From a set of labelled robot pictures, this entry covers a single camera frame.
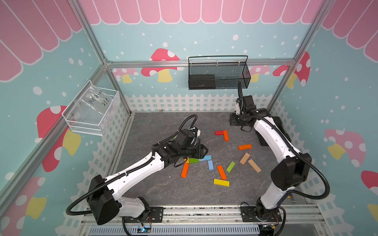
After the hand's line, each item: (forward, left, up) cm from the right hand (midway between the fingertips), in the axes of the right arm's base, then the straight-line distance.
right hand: (233, 120), depth 86 cm
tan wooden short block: (-13, -9, -22) cm, 28 cm away
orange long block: (-21, +29, -22) cm, 42 cm away
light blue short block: (-18, +13, -22) cm, 31 cm away
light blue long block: (-13, +15, -21) cm, 29 cm away
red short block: (+8, +5, -23) cm, 25 cm away
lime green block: (-19, +1, -22) cm, 29 cm away
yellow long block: (-29, +7, -22) cm, 37 cm away
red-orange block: (+2, 0, -21) cm, 21 cm away
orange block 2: (-23, +7, -21) cm, 32 cm away
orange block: (-5, -12, -23) cm, 26 cm away
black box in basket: (+22, +18, +12) cm, 31 cm away
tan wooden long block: (-19, -14, -22) cm, 32 cm away
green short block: (-16, +24, -20) cm, 35 cm away
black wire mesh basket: (+31, +7, +12) cm, 34 cm away
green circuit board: (-50, +49, -24) cm, 74 cm away
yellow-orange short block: (-16, +27, -21) cm, 38 cm away
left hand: (-21, +18, -2) cm, 27 cm away
